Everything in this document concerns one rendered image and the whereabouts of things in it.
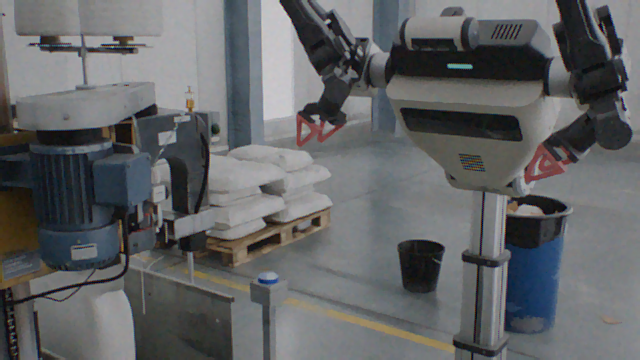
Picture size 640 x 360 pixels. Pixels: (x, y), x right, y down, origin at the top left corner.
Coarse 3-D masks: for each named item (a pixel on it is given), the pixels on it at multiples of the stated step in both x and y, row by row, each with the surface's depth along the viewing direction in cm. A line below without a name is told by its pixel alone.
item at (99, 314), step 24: (120, 264) 180; (48, 288) 192; (72, 288) 186; (96, 288) 185; (120, 288) 182; (48, 312) 191; (72, 312) 184; (96, 312) 182; (120, 312) 188; (48, 336) 194; (72, 336) 186; (96, 336) 184; (120, 336) 189
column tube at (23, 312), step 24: (0, 24) 132; (0, 48) 132; (0, 72) 133; (0, 96) 134; (0, 120) 134; (24, 288) 144; (0, 312) 140; (24, 312) 144; (0, 336) 140; (24, 336) 145
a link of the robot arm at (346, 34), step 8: (312, 0) 152; (312, 8) 151; (320, 8) 153; (320, 16) 151; (328, 16) 152; (336, 16) 152; (336, 24) 152; (344, 24) 156; (336, 32) 152; (344, 32) 152; (344, 40) 153; (352, 40) 155
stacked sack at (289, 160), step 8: (232, 152) 519; (240, 152) 517; (248, 152) 516; (256, 152) 516; (264, 152) 517; (272, 152) 513; (280, 152) 511; (288, 152) 513; (296, 152) 513; (304, 152) 519; (240, 160) 514; (248, 160) 510; (256, 160) 505; (264, 160) 501; (272, 160) 498; (280, 160) 495; (288, 160) 498; (296, 160) 506; (304, 160) 513; (312, 160) 521; (288, 168) 495; (296, 168) 505
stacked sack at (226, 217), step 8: (248, 200) 462; (256, 200) 462; (264, 200) 465; (272, 200) 469; (280, 200) 474; (216, 208) 442; (224, 208) 442; (232, 208) 443; (240, 208) 446; (248, 208) 448; (256, 208) 452; (264, 208) 459; (272, 208) 466; (280, 208) 475; (216, 216) 438; (224, 216) 435; (232, 216) 433; (240, 216) 437; (248, 216) 445; (256, 216) 453; (216, 224) 438; (224, 224) 433; (232, 224) 432; (240, 224) 440
